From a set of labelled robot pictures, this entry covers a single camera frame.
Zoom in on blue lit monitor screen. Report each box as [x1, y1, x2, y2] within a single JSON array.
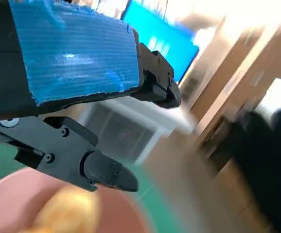
[[121, 0, 201, 83]]

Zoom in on pink bowl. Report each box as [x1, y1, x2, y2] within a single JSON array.
[[0, 167, 147, 233]]

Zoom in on brown wooden cabinet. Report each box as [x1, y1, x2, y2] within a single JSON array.
[[190, 18, 281, 146]]

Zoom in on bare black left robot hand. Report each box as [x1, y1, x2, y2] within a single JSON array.
[[0, 0, 182, 192]]

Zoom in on black chair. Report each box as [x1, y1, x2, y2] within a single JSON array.
[[231, 108, 281, 233]]

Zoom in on white appliance with grille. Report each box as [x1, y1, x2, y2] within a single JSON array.
[[78, 97, 194, 166]]

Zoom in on round toy bread bun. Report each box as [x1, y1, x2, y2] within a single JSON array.
[[21, 186, 101, 233]]

